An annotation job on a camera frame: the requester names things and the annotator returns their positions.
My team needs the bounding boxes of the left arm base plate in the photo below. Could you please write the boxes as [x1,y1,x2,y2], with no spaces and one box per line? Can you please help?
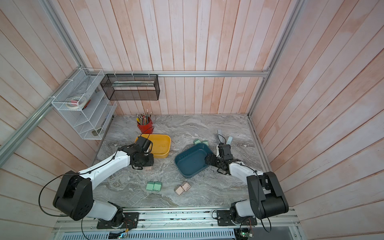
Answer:
[97,212,140,230]

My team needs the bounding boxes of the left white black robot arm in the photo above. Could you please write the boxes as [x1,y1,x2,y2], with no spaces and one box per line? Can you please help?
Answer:
[53,136,154,229]

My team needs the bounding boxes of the light blue cylinder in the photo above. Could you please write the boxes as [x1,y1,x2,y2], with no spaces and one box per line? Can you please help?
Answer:
[226,136,233,145]

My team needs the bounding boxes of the white wire wall shelf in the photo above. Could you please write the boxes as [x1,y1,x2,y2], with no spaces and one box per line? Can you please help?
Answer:
[52,68,117,140]

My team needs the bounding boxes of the black mesh wall basket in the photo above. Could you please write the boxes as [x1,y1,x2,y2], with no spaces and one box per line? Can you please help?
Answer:
[101,74,160,101]

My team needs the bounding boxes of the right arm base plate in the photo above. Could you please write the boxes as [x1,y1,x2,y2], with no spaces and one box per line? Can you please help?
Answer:
[215,209,257,227]

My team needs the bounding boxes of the teal plastic storage box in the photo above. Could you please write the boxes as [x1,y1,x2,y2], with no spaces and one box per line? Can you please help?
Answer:
[175,143,213,179]

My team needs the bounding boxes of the yellow plastic storage box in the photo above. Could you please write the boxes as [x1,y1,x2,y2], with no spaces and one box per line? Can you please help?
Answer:
[141,134,171,159]

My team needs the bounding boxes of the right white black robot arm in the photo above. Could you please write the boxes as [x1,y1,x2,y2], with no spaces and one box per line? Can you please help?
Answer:
[205,143,289,224]

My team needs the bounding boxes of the tape roll on shelf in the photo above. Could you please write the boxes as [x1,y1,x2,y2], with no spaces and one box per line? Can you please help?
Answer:
[66,96,86,110]

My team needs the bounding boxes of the red pencil holder cup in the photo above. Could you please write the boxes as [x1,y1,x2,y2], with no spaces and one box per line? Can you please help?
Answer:
[137,111,154,134]

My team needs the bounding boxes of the grey rectangular bar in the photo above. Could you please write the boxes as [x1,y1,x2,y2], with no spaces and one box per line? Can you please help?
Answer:
[217,130,225,143]

